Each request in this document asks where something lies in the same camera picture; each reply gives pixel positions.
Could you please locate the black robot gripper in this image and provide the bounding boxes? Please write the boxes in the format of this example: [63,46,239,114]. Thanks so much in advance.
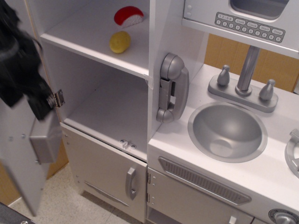
[0,35,58,121]

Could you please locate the white fridge door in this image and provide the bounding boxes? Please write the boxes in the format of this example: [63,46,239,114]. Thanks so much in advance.
[0,0,62,217]

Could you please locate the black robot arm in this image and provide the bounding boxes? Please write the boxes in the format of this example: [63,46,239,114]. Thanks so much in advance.
[0,0,55,120]

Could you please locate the silver ice dispenser panel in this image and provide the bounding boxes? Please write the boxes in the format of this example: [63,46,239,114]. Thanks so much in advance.
[29,111,62,164]

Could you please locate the yellow toy potato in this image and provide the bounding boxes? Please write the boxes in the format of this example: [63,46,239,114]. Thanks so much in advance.
[109,31,131,54]

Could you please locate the white lower freezer door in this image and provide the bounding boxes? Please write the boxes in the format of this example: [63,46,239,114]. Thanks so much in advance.
[61,124,147,222]

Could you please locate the black case corner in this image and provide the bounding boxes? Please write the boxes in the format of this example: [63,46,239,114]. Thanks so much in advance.
[0,203,36,224]

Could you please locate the red white toy cheese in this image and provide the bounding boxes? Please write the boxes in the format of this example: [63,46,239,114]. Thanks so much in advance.
[114,6,144,28]

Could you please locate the white toy kitchen cabinet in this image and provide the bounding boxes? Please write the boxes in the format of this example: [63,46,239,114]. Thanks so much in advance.
[27,0,299,224]

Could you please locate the grey vent grille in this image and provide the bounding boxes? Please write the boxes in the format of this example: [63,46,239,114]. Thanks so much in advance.
[158,157,251,205]

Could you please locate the white oven door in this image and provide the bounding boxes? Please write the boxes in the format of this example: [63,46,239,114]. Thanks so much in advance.
[147,168,254,224]

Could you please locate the brown cardboard backing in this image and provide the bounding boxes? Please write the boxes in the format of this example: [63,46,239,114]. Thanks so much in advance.
[205,34,299,92]

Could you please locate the silver toy sink bowl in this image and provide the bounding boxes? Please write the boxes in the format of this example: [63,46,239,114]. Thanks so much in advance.
[188,102,268,163]

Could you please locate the silver toy faucet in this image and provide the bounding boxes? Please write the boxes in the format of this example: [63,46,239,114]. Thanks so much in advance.
[208,46,278,113]

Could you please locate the toy microwave with keypad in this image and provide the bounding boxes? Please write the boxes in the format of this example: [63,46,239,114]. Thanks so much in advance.
[182,0,299,59]

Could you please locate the silver stove burner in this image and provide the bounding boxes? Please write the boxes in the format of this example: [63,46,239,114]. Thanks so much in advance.
[285,129,299,178]

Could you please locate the silver stove knob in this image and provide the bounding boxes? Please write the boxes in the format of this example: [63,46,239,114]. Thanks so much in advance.
[268,209,299,224]

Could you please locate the silver lower door handle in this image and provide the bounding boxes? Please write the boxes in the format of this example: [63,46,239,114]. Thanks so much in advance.
[125,168,136,201]

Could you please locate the grey toy wall phone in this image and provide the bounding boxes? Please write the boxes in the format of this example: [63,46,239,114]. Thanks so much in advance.
[157,53,189,123]

